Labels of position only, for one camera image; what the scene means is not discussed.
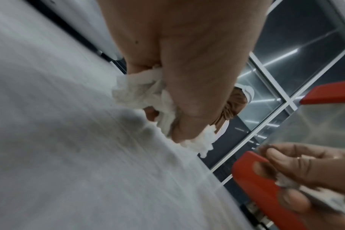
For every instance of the person's left hand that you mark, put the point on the person's left hand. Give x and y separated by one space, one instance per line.
186 45

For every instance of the white tissue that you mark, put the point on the white tissue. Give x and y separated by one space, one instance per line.
138 89

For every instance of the white window frame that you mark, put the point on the white window frame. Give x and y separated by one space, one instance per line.
286 98

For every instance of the clear container with red ends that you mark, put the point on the clear container with red ends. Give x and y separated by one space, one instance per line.
326 125

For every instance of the person's right hand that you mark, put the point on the person's right hand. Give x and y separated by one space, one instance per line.
311 166

